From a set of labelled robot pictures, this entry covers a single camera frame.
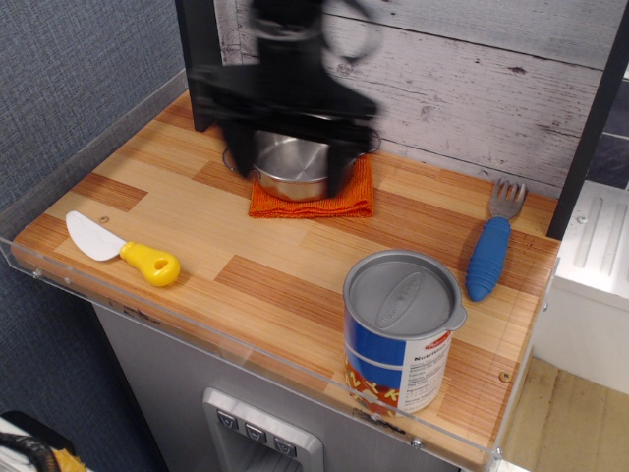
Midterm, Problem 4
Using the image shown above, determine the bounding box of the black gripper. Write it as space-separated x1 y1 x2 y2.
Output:
189 56 377 198

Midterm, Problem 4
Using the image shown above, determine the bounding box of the blue handled metal fork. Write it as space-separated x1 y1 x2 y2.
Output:
465 179 527 302

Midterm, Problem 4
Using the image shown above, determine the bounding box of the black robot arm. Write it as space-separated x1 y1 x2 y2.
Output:
191 1 377 197

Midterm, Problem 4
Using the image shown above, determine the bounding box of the stainless steel pot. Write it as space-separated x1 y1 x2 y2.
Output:
223 114 381 203

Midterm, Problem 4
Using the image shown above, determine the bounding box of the orange folded cloth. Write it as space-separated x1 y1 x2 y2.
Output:
249 155 374 219

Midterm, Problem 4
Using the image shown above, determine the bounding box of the blue labelled soup can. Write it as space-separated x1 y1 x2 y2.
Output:
343 250 467 416

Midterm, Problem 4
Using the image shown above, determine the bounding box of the toy fridge dispenser panel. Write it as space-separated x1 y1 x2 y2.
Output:
202 387 325 471

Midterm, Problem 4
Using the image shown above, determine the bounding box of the white toy sink unit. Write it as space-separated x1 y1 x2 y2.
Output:
532 181 628 393

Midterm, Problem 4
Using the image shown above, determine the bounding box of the yellow and black object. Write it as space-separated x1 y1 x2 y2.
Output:
1 411 89 472

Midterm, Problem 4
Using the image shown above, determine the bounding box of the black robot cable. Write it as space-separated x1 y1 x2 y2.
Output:
321 0 387 63

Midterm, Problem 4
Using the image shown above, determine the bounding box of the dark vertical post left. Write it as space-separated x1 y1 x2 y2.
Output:
174 0 222 132

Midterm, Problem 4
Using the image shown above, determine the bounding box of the dark vertical post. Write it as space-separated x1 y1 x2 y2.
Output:
174 0 222 132
546 2 628 240

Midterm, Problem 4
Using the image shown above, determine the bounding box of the yellow handled white toy knife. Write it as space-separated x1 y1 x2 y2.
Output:
65 210 181 287

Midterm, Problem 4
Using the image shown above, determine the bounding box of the clear acrylic guard rail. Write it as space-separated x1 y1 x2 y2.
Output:
10 82 559 471

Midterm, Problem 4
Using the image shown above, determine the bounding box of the dark vertical post right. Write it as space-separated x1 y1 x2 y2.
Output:
546 2 628 240

